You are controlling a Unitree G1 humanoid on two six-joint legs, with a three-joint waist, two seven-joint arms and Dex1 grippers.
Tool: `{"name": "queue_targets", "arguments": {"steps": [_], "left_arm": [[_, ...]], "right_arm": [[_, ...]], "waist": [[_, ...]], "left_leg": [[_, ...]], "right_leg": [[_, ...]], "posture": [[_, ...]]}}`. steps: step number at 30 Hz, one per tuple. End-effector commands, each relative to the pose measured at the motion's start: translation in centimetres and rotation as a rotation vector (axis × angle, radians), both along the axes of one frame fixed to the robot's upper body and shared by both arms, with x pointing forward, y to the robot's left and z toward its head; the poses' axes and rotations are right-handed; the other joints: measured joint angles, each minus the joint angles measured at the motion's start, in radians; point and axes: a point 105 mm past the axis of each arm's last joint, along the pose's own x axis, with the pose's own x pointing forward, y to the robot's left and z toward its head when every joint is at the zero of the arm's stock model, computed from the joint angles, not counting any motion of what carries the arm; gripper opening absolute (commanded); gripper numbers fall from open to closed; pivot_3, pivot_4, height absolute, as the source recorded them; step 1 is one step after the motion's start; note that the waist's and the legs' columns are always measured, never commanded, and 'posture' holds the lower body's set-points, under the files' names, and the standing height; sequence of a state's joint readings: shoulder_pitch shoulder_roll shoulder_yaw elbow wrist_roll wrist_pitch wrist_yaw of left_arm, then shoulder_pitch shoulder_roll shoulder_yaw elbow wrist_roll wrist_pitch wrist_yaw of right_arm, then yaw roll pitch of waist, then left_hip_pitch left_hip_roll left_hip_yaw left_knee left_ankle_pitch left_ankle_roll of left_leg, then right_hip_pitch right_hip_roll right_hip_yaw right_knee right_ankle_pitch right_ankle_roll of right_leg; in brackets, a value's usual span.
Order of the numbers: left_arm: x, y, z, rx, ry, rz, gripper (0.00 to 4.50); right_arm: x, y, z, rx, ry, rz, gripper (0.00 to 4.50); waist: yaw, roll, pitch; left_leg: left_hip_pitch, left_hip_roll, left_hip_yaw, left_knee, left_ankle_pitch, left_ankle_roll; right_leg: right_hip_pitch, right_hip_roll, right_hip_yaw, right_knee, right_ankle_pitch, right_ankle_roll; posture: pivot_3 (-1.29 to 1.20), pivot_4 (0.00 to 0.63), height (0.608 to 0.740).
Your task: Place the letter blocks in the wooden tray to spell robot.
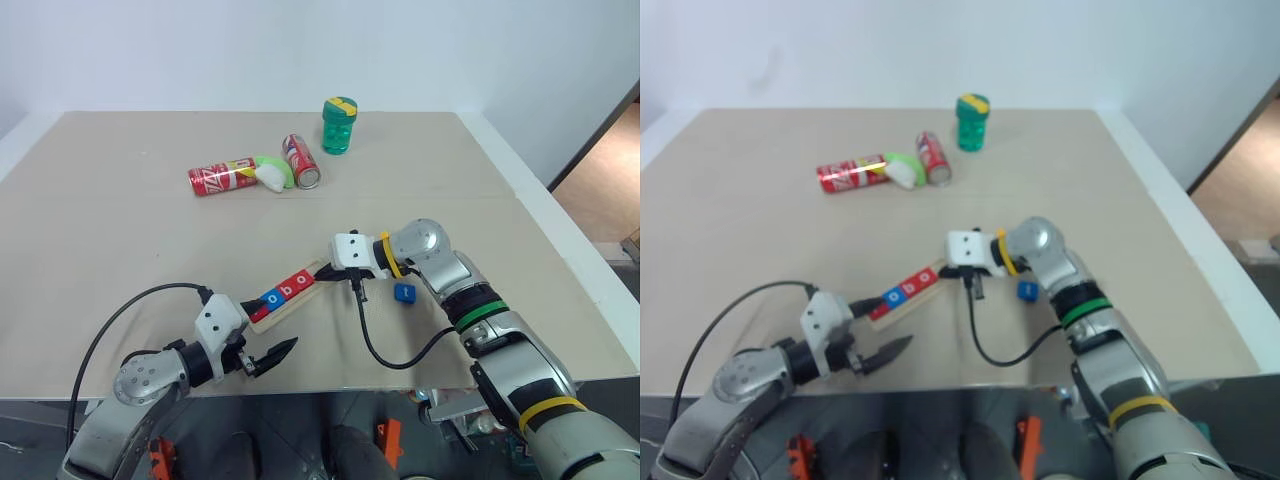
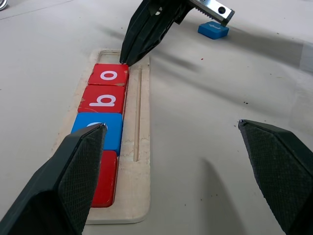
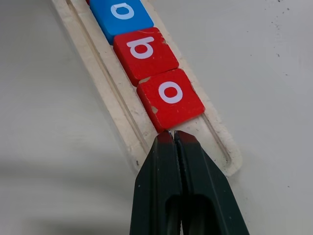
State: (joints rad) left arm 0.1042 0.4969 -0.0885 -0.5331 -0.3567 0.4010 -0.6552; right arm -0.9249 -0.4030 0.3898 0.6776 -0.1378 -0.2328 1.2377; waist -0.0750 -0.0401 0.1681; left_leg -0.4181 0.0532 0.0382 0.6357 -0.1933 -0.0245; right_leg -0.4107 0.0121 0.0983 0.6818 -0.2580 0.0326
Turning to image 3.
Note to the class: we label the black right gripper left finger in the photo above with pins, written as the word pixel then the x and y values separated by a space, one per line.
pixel 156 186

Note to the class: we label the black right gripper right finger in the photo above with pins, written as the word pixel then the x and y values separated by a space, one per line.
pixel 207 186

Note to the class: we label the red letter tile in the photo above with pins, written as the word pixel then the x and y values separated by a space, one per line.
pixel 146 56
pixel 171 102

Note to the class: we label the pale wooden letter tray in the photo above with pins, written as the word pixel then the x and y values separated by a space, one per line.
pixel 115 105

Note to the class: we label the blue letter tile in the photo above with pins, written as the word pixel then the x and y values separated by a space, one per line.
pixel 122 22

